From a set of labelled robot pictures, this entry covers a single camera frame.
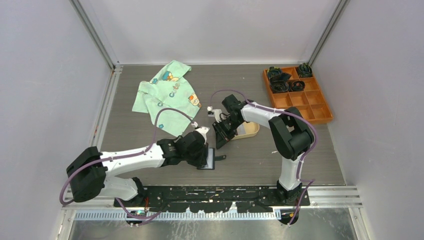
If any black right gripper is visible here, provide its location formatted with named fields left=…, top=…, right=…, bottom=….
left=212, top=116, right=243, bottom=150

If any black leather card holder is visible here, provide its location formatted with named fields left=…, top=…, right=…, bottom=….
left=196, top=147, right=227, bottom=170

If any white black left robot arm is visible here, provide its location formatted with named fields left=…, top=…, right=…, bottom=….
left=65, top=127, right=209, bottom=207

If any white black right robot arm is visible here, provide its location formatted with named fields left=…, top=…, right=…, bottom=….
left=207, top=94, right=315, bottom=206

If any silver VIP card in tray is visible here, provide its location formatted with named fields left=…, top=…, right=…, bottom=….
left=237, top=124, right=246, bottom=135

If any beige oval tray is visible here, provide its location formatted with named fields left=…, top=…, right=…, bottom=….
left=232, top=122, right=260, bottom=140

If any green cartoon print cloth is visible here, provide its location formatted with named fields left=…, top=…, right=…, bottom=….
left=132, top=60, right=202, bottom=137

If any dark rolled belt front left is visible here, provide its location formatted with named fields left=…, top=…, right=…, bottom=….
left=270, top=80, right=290, bottom=94

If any dark rolled belt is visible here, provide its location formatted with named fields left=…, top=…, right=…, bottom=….
left=270, top=80, right=290, bottom=94
left=295, top=62, right=313, bottom=78
left=289, top=80, right=306, bottom=92
left=267, top=66, right=292, bottom=82

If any dark rolled belt back left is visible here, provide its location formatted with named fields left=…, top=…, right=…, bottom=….
left=267, top=66, right=292, bottom=82

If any dark rolled belt front right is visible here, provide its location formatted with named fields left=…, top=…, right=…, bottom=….
left=289, top=80, right=306, bottom=92

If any orange compartment organizer box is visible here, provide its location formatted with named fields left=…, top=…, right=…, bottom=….
left=262, top=66, right=334, bottom=125

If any dark rolled belt back right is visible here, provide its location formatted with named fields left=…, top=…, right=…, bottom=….
left=295, top=62, right=313, bottom=78

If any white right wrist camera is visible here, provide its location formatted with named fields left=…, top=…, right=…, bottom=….
left=207, top=106, right=225, bottom=123

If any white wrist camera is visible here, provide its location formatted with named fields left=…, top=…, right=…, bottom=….
left=195, top=126, right=210, bottom=136
left=207, top=106, right=225, bottom=123

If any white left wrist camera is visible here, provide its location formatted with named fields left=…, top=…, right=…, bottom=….
left=195, top=126, right=210, bottom=136

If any aluminium front rail frame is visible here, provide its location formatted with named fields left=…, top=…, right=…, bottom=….
left=63, top=185, right=363, bottom=225

